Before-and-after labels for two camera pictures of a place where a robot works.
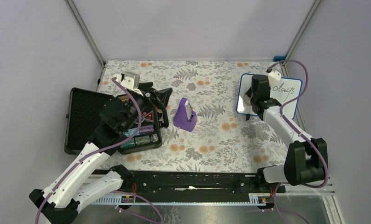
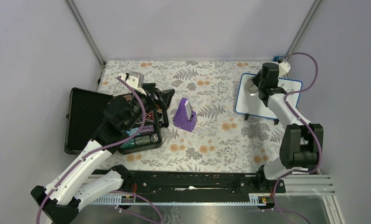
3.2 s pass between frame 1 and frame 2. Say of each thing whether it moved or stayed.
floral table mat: stayed
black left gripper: stayed
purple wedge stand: stayed
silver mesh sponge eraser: moved
